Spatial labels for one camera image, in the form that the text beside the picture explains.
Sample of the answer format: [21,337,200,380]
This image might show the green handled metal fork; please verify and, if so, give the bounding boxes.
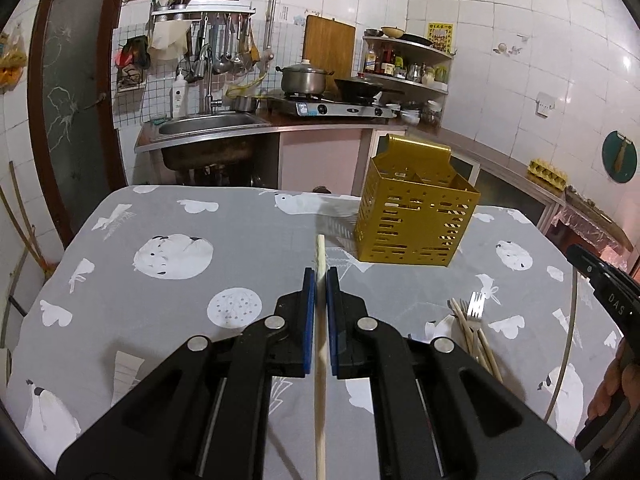
[466,292,485,340]

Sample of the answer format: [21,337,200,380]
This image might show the wooden chopstick crossing spoon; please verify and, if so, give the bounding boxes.
[314,234,329,480]

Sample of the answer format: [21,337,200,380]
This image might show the grey metal spoon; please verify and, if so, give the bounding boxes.
[544,267,578,422]

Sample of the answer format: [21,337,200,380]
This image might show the steel kitchen sink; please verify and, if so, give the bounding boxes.
[134,112,272,171]

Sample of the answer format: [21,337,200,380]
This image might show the kitchen counter with cabinets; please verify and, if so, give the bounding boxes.
[134,113,567,230]

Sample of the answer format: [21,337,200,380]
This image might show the person's right hand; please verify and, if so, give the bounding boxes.
[587,338,640,420]

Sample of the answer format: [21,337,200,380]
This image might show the yellow egg tray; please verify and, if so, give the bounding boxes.
[527,158,567,191]

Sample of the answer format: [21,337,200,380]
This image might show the grey animal print tablecloth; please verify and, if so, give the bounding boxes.
[6,186,620,465]

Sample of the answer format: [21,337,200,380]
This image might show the yellow perforated utensil holder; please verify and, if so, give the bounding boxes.
[354,134,480,266]

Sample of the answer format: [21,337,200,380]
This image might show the steel corner shelf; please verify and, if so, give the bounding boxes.
[358,30,454,96]

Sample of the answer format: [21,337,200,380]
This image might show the silver gas stove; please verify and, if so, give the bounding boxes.
[267,98,398,120]

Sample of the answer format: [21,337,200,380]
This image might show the white dish soap bottle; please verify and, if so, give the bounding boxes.
[171,72,186,119]

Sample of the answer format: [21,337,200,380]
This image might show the black wok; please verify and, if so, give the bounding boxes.
[334,78,405,104]

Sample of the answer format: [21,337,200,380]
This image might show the dark wooden glass door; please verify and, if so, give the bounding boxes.
[27,0,127,245]

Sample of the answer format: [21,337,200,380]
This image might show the steel cooking pot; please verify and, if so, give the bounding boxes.
[276,58,333,96]

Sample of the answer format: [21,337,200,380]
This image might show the rectangular wooden cutting board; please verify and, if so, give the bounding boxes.
[303,15,356,100]

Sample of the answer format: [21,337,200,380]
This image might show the hanging yellow bag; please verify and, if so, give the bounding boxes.
[0,24,28,90]

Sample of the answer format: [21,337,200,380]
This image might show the green round wall board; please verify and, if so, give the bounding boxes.
[601,130,638,184]

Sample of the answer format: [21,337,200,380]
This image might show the white wall socket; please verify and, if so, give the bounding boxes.
[535,92,556,118]

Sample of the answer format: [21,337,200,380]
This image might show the wooden sticks by wall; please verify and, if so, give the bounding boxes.
[1,160,56,281]

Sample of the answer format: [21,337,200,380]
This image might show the yellow wall poster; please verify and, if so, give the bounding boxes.
[426,22,454,54]

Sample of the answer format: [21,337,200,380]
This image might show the steel wall utensil rack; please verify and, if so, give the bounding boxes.
[148,1,263,84]

